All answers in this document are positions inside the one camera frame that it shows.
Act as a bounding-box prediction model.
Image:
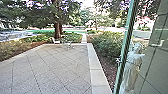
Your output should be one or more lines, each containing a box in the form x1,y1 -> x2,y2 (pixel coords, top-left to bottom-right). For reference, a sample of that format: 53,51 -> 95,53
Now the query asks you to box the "tree trunk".
53,0 -> 65,40

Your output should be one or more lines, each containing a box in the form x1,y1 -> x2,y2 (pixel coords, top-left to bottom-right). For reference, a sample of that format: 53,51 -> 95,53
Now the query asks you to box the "green framed glass door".
112,0 -> 168,94

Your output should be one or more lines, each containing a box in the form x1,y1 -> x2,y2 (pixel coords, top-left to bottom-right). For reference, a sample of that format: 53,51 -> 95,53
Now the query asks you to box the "white garden statue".
118,42 -> 147,94

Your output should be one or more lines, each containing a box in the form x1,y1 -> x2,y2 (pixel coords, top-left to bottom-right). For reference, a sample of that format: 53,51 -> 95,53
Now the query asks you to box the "white garden bench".
51,36 -> 63,46

